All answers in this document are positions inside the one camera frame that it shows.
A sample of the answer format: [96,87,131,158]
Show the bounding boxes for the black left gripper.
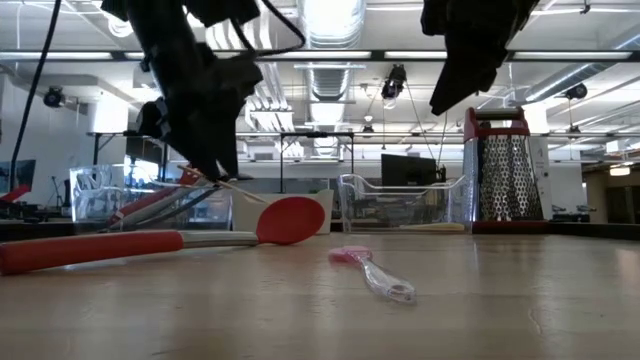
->
[149,42,264,182]

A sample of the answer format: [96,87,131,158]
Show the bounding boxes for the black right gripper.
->
[422,0,541,117]

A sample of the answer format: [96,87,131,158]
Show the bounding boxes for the blue-grey silicone spatula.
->
[119,179,221,231]

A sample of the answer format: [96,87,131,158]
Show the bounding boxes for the red slotted turner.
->
[108,168,201,227]

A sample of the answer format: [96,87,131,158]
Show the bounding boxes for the red spoon with steel neck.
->
[0,195,327,277]

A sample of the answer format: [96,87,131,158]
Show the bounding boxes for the pink spatula with clear handle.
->
[328,244,417,305]

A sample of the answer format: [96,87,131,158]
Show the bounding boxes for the white plastic bin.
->
[234,188,335,236]

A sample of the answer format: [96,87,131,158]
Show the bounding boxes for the black ceiling spotlight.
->
[380,63,408,101]
[42,87,65,109]
[564,82,589,101]

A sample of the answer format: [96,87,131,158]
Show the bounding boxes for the overhead light bar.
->
[0,48,640,63]

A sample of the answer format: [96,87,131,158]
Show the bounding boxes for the black monitor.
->
[380,153,440,187]

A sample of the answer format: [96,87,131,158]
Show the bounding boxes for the clear plastic bin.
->
[68,163,236,235]
[337,172,474,235]

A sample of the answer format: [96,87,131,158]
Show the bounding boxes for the red metal bar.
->
[0,183,31,204]

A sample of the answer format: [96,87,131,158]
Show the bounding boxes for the thin hanging cable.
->
[436,112,449,169]

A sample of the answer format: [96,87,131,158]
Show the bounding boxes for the long black horizontal rail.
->
[87,130,640,139]

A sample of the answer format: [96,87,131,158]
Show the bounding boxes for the red-handled steel box grater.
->
[462,106,552,235]

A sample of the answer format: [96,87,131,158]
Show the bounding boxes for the silver ventilation duct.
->
[298,0,367,157]

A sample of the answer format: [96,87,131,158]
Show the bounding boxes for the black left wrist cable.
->
[229,0,307,57]

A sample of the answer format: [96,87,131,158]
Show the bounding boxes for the dark wall screen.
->
[0,159,37,194]

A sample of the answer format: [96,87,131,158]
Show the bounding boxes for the black hanging cable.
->
[8,0,62,194]

